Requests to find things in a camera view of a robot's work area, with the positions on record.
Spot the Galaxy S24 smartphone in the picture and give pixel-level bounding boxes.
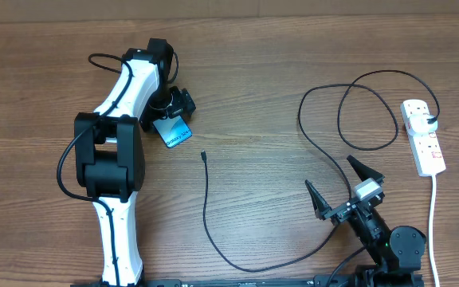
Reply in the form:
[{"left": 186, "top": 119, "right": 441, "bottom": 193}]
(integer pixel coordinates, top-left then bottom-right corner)
[{"left": 153, "top": 116, "right": 192, "bottom": 148}]

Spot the white power strip cord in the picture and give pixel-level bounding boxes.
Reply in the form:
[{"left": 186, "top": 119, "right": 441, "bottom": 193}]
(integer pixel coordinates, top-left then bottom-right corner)
[{"left": 428, "top": 174, "right": 441, "bottom": 287}]

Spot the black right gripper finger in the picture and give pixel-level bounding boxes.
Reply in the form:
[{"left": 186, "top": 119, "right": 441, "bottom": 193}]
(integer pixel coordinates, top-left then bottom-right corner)
[
  {"left": 347, "top": 155, "right": 385, "bottom": 185},
  {"left": 304, "top": 179, "right": 332, "bottom": 220}
]

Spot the white charger plug adapter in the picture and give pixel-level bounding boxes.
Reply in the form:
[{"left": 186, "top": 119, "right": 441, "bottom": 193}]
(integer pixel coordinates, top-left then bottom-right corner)
[{"left": 406, "top": 114, "right": 438, "bottom": 136}]

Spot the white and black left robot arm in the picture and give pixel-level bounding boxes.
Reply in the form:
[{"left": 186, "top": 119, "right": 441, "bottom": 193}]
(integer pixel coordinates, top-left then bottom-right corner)
[{"left": 70, "top": 38, "right": 196, "bottom": 286}]

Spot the white power strip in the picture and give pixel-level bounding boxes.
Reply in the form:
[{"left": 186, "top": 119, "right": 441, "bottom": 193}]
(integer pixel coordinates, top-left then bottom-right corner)
[{"left": 400, "top": 99, "right": 445, "bottom": 177}]

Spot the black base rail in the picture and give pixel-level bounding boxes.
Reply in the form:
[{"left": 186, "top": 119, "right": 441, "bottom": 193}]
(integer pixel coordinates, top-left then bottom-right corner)
[{"left": 69, "top": 272, "right": 426, "bottom": 287}]

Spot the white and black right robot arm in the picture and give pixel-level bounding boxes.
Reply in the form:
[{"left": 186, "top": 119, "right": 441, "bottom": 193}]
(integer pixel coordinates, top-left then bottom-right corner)
[{"left": 305, "top": 155, "right": 427, "bottom": 286}]

